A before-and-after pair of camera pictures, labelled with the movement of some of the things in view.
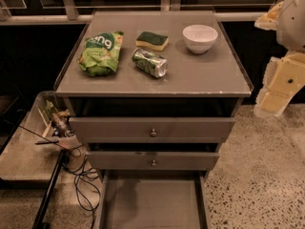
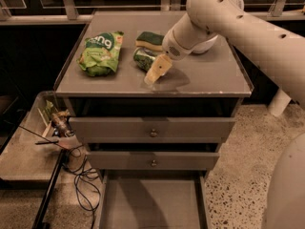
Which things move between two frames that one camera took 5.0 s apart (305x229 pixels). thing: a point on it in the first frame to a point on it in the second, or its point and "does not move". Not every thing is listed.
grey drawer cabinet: (152, 94) does not move
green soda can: (150, 62) does not move
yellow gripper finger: (283, 78) to (176, 43)
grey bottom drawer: (153, 199) does not move
